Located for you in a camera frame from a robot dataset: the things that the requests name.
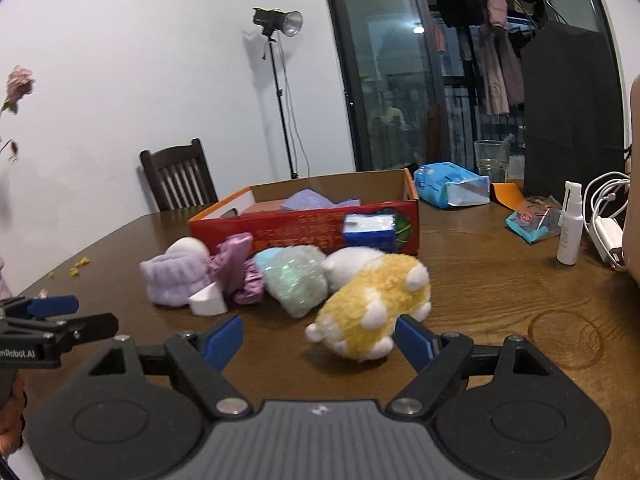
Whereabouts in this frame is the blue wet wipes pack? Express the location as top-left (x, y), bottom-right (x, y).
top-left (414, 162), bottom-right (491, 208)

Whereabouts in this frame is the yellow plush toy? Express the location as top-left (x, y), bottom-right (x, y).
top-left (305, 253), bottom-right (432, 361)

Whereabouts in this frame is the white charger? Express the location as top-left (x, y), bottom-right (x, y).
top-left (589, 217), bottom-right (626, 268)

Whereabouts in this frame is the small blue tissue pack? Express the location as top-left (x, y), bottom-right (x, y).
top-left (342, 214), bottom-right (396, 251)

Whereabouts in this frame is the black studio light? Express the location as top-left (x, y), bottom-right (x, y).
top-left (252, 7), bottom-right (304, 38)

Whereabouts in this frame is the white round powder puff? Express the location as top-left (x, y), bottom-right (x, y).
top-left (165, 236), bottom-right (211, 261)

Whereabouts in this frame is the purple satin scrunchie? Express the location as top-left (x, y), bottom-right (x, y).
top-left (231, 264), bottom-right (266, 306)
top-left (210, 232), bottom-right (254, 297)

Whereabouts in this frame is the white plush toy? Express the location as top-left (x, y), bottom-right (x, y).
top-left (322, 247), bottom-right (386, 293)

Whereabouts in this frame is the pink flat pad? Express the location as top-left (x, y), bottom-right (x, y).
top-left (241, 199), bottom-right (291, 216)

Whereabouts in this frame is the clear plastic measuring cup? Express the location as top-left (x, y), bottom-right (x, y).
top-left (473, 140), bottom-right (510, 183)

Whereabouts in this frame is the mauve long hanging garment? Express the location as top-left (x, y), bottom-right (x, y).
top-left (475, 25), bottom-right (523, 116)

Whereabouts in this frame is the white wedge makeup sponge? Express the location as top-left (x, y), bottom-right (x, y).
top-left (188, 281), bottom-right (230, 317)

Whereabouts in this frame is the teal snack packet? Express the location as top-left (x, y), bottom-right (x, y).
top-left (505, 195), bottom-right (563, 245)

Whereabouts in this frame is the white cable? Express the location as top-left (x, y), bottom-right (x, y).
top-left (585, 172), bottom-right (632, 226)

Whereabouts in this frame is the black light stand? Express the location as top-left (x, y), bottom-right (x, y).
top-left (262, 35), bottom-right (299, 181)

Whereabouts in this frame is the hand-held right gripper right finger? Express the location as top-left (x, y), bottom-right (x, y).
top-left (387, 314), bottom-right (551, 418)

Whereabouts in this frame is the dried pink flower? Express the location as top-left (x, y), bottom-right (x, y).
top-left (0, 65), bottom-right (37, 161)

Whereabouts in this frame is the purple knitted cloth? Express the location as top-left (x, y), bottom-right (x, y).
top-left (280, 189), bottom-right (362, 211)

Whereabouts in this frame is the white spray bottle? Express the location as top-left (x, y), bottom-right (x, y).
top-left (556, 181), bottom-right (586, 266)

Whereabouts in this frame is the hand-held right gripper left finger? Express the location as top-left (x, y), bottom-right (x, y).
top-left (87, 314), bottom-right (251, 421)

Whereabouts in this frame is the dark wooden chair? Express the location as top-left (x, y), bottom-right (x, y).
top-left (139, 138), bottom-right (219, 212)

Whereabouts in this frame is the lavender fluffy headband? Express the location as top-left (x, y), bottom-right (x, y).
top-left (139, 252), bottom-right (216, 307)

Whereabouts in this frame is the person's left hand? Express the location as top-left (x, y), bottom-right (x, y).
top-left (0, 375), bottom-right (27, 456)

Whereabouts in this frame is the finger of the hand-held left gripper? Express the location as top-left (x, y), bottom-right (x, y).
top-left (0, 312), bottom-right (121, 358)
top-left (0, 295), bottom-right (80, 322)

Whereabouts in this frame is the black paper bag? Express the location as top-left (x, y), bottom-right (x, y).
top-left (520, 20), bottom-right (626, 196)

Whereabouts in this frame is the pink hanging garment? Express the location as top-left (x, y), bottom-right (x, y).
top-left (482, 0), bottom-right (508, 28)

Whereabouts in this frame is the black sliding door frame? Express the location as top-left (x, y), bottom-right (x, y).
top-left (320, 0), bottom-right (628, 176)

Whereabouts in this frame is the red orange cardboard box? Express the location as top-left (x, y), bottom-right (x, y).
top-left (189, 168), bottom-right (420, 257)

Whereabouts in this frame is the orange flat item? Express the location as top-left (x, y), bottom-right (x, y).
top-left (492, 182), bottom-right (531, 211)

